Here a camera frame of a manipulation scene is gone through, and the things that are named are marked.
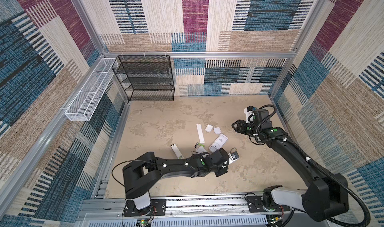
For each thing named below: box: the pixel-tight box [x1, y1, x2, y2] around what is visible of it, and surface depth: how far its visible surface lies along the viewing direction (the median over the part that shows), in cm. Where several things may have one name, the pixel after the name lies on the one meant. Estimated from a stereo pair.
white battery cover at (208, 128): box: [205, 124, 213, 133], surface depth 104 cm
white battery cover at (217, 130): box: [214, 127, 221, 134], surface depth 104 cm
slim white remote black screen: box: [170, 143, 185, 160], surface depth 92 cm
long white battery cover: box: [196, 123, 205, 144], surface depth 101 cm
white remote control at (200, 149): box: [195, 145, 207, 154], surface depth 93 cm
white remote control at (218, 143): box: [209, 133, 229, 154], surface depth 97 cm
